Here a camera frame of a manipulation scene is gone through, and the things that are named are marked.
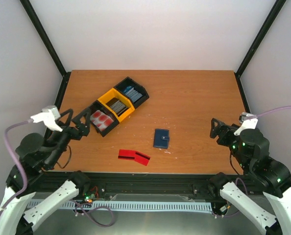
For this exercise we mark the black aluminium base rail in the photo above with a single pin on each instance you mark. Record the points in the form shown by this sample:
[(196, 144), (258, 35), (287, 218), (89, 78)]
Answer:
[(193, 186)]

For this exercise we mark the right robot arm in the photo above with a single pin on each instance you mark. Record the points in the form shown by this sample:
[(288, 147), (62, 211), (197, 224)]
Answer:
[(250, 148)]

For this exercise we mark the left black bin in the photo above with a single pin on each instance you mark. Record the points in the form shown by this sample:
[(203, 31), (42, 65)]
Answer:
[(99, 106)]

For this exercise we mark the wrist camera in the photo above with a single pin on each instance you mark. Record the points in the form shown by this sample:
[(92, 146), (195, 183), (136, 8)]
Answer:
[(247, 121), (49, 115)]

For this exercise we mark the dark card stack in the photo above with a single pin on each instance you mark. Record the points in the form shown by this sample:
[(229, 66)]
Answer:
[(117, 106)]

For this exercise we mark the red black-stripe credit card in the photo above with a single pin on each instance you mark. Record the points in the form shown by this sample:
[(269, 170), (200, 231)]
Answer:
[(141, 158)]

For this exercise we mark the black frame post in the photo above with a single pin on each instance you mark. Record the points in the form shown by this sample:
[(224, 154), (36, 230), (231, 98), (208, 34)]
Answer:
[(269, 20), (30, 11)]

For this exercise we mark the left black frame post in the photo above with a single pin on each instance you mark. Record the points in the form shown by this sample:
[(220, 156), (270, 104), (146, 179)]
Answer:
[(30, 11)]

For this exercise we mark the blue leather card holder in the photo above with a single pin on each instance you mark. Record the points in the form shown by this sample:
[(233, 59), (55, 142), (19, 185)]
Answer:
[(161, 138)]

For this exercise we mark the black bin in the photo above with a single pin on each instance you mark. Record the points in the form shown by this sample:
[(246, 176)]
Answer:
[(130, 82), (99, 106)]

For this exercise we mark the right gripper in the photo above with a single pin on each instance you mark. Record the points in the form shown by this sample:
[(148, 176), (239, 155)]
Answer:
[(220, 126)]

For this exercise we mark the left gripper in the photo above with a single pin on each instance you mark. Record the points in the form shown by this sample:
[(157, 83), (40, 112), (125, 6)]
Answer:
[(76, 132)]

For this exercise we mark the yellow middle bin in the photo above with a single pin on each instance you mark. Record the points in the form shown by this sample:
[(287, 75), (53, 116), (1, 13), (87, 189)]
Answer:
[(114, 93)]

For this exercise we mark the blue card stack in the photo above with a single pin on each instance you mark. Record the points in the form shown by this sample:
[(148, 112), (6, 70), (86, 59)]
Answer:
[(132, 93)]

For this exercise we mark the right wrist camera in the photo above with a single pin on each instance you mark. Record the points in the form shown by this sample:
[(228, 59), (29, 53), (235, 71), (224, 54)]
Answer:
[(247, 121)]

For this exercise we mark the light blue cable duct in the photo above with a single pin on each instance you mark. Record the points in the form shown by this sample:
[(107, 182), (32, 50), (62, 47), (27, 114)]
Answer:
[(139, 206)]

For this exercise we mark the white red card stack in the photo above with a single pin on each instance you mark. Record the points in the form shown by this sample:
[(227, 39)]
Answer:
[(100, 120)]

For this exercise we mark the right black frame post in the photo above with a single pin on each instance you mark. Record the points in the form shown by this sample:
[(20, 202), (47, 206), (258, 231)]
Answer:
[(269, 20)]

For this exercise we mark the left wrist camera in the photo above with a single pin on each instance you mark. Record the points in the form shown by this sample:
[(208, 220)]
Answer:
[(49, 115)]

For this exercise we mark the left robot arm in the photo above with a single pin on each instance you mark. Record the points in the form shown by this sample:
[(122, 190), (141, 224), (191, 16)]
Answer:
[(32, 158)]

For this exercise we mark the right black bin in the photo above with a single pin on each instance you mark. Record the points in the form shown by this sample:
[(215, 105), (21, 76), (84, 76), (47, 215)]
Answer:
[(130, 82)]

